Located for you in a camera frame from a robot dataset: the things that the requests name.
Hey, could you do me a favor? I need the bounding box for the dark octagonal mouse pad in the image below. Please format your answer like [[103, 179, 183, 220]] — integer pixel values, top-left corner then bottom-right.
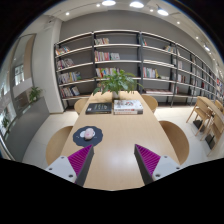
[[72, 125, 104, 148]]

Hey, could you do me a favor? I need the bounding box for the pale pink computer mouse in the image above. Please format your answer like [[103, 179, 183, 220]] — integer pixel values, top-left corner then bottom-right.
[[83, 127, 96, 141]]

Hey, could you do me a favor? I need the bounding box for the white picture-cover book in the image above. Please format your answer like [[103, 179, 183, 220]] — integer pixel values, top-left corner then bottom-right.
[[113, 99, 144, 113]]

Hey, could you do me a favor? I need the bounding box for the light wooden table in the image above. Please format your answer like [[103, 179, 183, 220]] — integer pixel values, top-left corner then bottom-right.
[[185, 95, 216, 136]]

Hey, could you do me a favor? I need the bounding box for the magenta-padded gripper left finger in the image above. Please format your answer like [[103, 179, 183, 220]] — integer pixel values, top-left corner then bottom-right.
[[44, 144, 95, 187]]

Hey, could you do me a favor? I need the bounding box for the black hardcover book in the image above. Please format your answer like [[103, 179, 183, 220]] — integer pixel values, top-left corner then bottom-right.
[[85, 102, 113, 115]]

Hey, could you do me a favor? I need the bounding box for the round-backed wooden chair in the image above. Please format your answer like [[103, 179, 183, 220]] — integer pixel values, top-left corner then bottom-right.
[[140, 94, 159, 114], [158, 120, 191, 166], [45, 125, 74, 167], [73, 97, 90, 116]]

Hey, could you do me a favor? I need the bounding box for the white red-lettered book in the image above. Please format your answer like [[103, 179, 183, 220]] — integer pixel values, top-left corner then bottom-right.
[[113, 109, 144, 116]]

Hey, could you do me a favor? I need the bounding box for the grey wall shelf unit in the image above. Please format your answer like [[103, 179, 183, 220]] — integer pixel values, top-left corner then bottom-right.
[[53, 29, 224, 111]]

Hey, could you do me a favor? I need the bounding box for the small green potted plant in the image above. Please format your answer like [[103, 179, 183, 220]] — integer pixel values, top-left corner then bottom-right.
[[28, 85, 44, 104]]

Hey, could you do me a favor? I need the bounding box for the green potted plant white pot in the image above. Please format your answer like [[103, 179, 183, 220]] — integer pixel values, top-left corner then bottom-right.
[[92, 68, 144, 101]]

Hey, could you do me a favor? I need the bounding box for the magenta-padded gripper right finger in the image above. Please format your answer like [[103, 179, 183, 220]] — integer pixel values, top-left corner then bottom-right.
[[134, 143, 183, 185]]

